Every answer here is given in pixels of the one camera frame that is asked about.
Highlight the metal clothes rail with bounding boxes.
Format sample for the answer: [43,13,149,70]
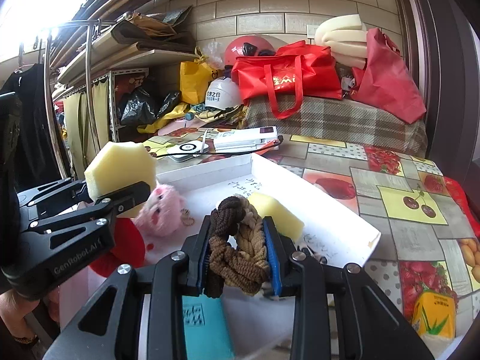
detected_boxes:
[14,18,125,181]

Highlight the red plush toy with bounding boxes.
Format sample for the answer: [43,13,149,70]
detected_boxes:
[89,218,155,278]

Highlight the yellow shopping bag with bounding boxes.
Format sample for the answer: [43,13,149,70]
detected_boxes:
[179,47,220,106]

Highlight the yellow tissue pack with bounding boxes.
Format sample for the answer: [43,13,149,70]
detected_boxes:
[411,291,456,358]

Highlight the dark red fabric bag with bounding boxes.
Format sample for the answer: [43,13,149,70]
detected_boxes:
[350,28,426,125]

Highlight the wooden shelf rack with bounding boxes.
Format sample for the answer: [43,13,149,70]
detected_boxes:
[48,5,200,181]

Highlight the white helmet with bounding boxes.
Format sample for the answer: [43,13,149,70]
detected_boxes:
[204,77,242,111]

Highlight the brown wooden door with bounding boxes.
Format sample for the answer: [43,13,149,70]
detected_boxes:
[397,0,479,204]

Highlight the yellow green scrub sponge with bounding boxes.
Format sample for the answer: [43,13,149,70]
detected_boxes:
[247,193,304,242]

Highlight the brown paper bag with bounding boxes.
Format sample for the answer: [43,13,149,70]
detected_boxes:
[109,6,196,53]

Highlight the pink helmet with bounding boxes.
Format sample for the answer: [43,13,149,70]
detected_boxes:
[224,35,276,68]

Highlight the black white scrunchie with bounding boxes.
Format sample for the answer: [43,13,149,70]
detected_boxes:
[297,244,328,265]

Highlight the person's left hand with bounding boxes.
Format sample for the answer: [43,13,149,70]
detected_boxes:
[0,289,40,342]

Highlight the cream foam roll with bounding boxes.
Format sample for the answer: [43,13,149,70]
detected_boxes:
[314,14,367,69]

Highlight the brown braided hair ties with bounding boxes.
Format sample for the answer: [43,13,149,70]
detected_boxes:
[203,195,271,299]

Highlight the white round charger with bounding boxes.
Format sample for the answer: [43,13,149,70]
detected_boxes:
[167,140,210,163]

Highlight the fruit print tablecloth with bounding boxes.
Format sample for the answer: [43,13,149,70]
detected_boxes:
[141,127,480,360]

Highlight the white power bank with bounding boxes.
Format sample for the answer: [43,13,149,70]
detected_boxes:
[213,126,278,153]

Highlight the black plastic bag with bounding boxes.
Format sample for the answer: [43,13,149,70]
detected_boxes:
[117,87,182,127]

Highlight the yellow hexagonal sponge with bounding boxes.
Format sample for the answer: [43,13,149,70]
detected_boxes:
[84,141,157,201]

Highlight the plaid covered bench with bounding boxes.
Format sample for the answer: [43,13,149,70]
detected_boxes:
[240,96,428,157]

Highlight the pink pig plush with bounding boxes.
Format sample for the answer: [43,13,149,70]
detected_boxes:
[133,184,195,237]

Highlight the teal tissue pack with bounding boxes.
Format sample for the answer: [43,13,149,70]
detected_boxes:
[182,295,235,360]

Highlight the red glossy tote bag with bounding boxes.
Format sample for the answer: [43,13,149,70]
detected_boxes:
[231,41,342,119]

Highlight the red plastic bag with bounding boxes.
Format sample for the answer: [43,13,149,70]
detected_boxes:
[444,176,480,238]

